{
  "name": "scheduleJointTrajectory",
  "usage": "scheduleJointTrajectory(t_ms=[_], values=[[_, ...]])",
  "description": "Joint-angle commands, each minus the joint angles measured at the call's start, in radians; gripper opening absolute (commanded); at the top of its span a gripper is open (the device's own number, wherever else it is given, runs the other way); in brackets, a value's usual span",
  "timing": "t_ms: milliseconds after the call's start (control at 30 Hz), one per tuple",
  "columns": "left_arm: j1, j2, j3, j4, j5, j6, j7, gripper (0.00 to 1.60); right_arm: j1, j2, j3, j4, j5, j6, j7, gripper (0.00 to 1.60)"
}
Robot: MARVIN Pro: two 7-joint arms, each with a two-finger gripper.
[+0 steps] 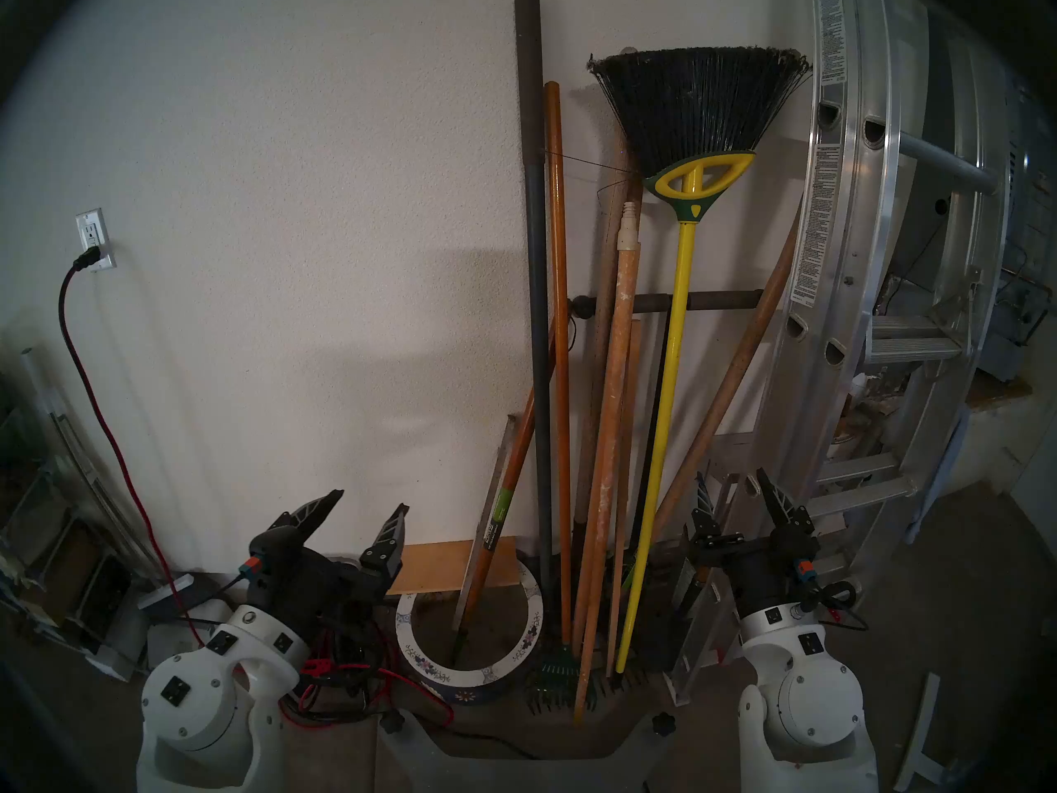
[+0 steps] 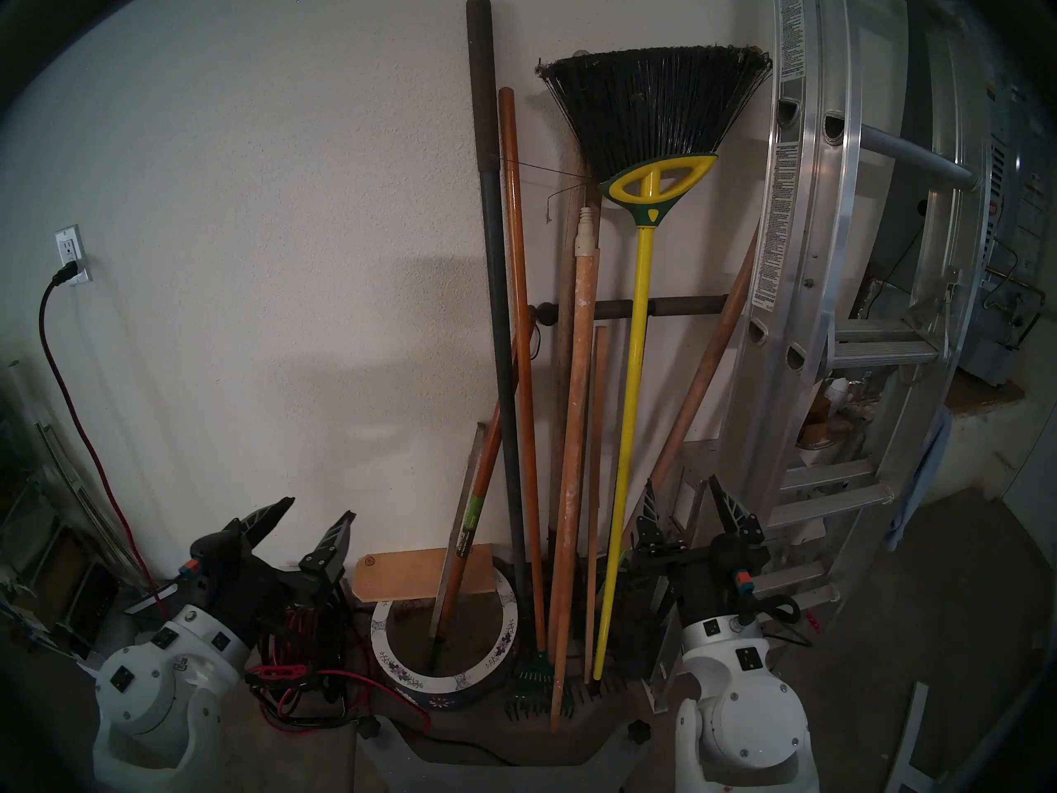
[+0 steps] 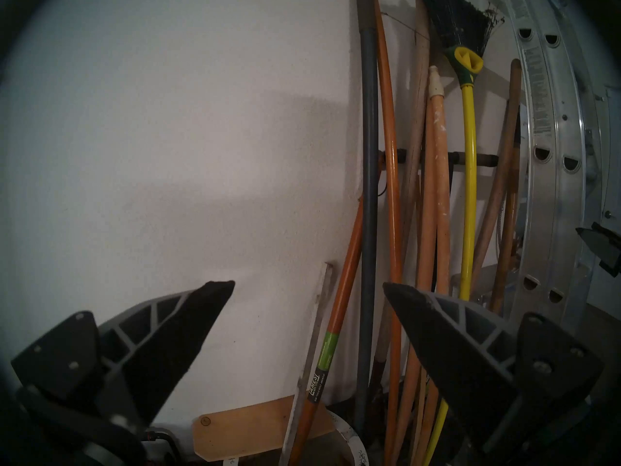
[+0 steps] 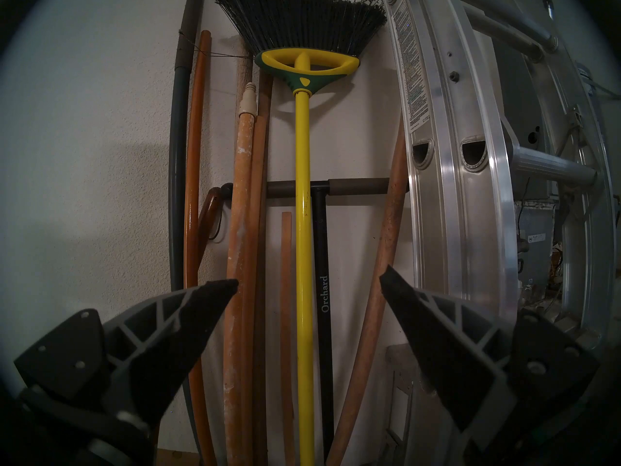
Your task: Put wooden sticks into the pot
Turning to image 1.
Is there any grey folding step stool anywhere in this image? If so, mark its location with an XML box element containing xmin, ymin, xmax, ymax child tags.
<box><xmin>665</xmin><ymin>432</ymin><xmax>765</xmax><ymax>708</ymax></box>

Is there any black T-handle garden tool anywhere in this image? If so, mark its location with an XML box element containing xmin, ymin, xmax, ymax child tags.
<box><xmin>570</xmin><ymin>290</ymin><xmax>765</xmax><ymax>553</ymax></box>

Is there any black cord reel red cable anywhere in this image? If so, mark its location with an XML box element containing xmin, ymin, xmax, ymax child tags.
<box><xmin>277</xmin><ymin>610</ymin><xmax>455</xmax><ymax>730</ymax></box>

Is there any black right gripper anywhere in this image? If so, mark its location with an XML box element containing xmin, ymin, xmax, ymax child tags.
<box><xmin>690</xmin><ymin>468</ymin><xmax>827</xmax><ymax>620</ymax></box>

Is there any aluminium extension ladder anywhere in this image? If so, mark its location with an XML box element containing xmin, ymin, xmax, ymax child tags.
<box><xmin>718</xmin><ymin>0</ymin><xmax>1025</xmax><ymax>643</ymax></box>

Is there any slanted brown wooden handle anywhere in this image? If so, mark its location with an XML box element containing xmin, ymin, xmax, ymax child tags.
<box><xmin>652</xmin><ymin>209</ymin><xmax>803</xmax><ymax>544</ymax></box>

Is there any orange handle with green label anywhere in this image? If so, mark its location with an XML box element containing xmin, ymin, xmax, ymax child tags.
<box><xmin>450</xmin><ymin>325</ymin><xmax>559</xmax><ymax>667</ymax></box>

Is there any white plastic container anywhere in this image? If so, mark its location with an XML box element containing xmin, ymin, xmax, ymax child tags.
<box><xmin>150</xmin><ymin>597</ymin><xmax>236</xmax><ymax>648</ymax></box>

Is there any white wall outlet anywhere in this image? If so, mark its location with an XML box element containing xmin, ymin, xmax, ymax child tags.
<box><xmin>76</xmin><ymin>209</ymin><xmax>117</xmax><ymax>272</ymax></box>

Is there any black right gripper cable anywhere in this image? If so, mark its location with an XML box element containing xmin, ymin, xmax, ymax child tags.
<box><xmin>805</xmin><ymin>579</ymin><xmax>870</xmax><ymax>633</ymax></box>

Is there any white floral ceramic pot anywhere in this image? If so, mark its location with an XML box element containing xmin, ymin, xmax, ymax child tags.
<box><xmin>395</xmin><ymin>556</ymin><xmax>546</xmax><ymax>705</ymax></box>

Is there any grey metal appliance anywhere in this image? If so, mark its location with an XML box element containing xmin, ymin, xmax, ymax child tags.
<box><xmin>979</xmin><ymin>81</ymin><xmax>1057</xmax><ymax>383</ymax></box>

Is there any black metal rake head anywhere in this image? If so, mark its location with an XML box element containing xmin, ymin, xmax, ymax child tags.
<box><xmin>599</xmin><ymin>663</ymin><xmax>657</xmax><ymax>698</ymax></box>

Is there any orange-handled green rake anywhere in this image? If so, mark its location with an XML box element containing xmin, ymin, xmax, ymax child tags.
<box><xmin>528</xmin><ymin>81</ymin><xmax>600</xmax><ymax>714</ymax></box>

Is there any yellow-handled black bristle broom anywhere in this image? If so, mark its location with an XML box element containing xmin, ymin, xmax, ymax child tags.
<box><xmin>588</xmin><ymin>46</ymin><xmax>814</xmax><ymax>675</ymax></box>

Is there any metal wire rack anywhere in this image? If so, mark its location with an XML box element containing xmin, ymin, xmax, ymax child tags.
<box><xmin>0</xmin><ymin>387</ymin><xmax>170</xmax><ymax>681</ymax></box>

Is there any wooden pole with threaded tip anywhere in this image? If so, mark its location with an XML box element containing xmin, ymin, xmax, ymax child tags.
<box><xmin>574</xmin><ymin>203</ymin><xmax>642</xmax><ymax>726</ymax></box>

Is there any red black power cord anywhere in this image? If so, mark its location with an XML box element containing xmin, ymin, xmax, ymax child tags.
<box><xmin>58</xmin><ymin>246</ymin><xmax>207</xmax><ymax>648</ymax></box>

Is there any white power strip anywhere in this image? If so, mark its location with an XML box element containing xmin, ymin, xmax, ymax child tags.
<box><xmin>139</xmin><ymin>572</ymin><xmax>199</xmax><ymax>610</ymax></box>

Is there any long dark grey pole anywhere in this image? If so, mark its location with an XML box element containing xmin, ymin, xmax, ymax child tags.
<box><xmin>514</xmin><ymin>0</ymin><xmax>556</xmax><ymax>587</ymax></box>

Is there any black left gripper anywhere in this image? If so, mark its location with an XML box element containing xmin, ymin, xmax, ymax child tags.
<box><xmin>246</xmin><ymin>490</ymin><xmax>410</xmax><ymax>635</ymax></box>

